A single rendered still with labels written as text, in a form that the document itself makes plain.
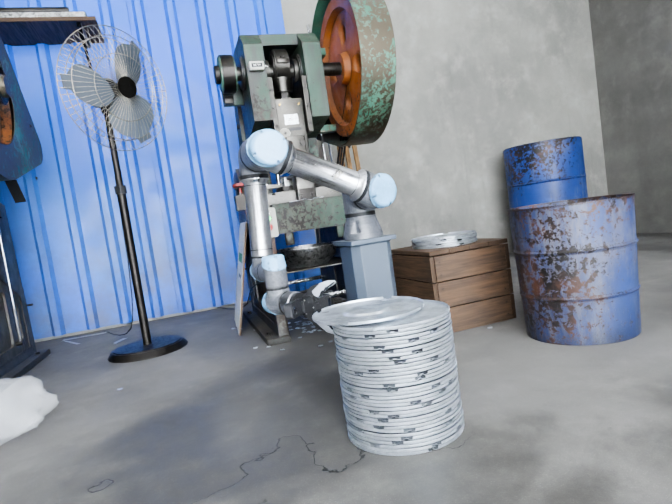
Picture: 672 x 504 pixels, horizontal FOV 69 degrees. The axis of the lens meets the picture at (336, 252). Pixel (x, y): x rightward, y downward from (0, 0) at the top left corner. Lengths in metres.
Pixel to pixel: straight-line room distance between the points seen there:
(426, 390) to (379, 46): 1.74
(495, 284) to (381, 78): 1.09
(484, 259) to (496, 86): 2.78
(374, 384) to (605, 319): 0.95
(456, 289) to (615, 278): 0.60
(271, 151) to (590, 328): 1.19
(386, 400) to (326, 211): 1.43
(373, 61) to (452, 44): 2.20
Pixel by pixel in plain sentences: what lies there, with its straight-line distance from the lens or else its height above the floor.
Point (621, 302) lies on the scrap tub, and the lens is 1.88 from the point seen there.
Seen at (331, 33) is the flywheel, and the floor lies 1.57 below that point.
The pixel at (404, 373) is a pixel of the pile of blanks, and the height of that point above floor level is 0.19.
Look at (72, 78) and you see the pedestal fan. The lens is 2.60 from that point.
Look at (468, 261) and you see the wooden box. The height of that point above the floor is 0.28.
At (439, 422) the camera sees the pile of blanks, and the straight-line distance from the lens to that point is 1.19.
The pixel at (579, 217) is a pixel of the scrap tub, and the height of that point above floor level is 0.43.
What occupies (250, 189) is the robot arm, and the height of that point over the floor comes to 0.68.
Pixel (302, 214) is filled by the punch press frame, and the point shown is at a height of 0.58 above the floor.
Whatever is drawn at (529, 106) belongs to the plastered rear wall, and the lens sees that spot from 4.90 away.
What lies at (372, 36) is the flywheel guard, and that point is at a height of 1.34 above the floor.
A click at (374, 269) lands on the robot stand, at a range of 1.80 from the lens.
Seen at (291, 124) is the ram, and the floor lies 1.04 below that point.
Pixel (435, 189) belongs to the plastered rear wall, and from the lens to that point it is 4.25.
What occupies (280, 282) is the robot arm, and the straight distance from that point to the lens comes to 1.56.
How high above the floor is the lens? 0.55
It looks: 4 degrees down
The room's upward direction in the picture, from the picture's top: 8 degrees counter-clockwise
